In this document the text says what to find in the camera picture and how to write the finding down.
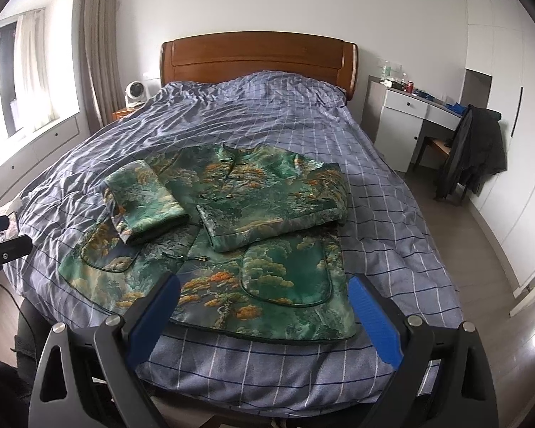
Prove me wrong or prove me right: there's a white wardrobe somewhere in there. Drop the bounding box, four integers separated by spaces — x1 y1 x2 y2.
466 0 535 292

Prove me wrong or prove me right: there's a white round fan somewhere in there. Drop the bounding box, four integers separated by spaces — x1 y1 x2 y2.
124 81 148 107

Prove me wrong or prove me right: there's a green landscape print jacket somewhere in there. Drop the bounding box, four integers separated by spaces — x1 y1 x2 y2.
58 144 357 342

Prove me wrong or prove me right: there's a sheer white curtain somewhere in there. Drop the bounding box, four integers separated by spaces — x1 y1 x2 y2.
13 8 54 131

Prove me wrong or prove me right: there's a white window cabinet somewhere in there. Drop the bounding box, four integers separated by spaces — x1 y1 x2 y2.
0 115 90 206

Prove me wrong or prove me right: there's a black jacket on chair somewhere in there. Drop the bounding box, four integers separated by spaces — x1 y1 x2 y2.
435 105 508 200

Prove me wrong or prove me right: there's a beige curtain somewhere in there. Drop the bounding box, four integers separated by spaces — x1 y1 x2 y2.
80 0 124 133

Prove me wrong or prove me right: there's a white desk with drawers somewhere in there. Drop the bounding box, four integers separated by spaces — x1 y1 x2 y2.
361 76 461 173

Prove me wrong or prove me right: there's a wooden chair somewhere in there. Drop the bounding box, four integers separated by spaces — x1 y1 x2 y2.
412 136 468 206

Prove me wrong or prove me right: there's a brown wooden headboard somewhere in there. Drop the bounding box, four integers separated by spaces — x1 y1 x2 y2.
160 31 358 100

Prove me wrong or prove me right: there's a wooden bedside table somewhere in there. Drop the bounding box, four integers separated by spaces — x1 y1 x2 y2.
111 105 141 122

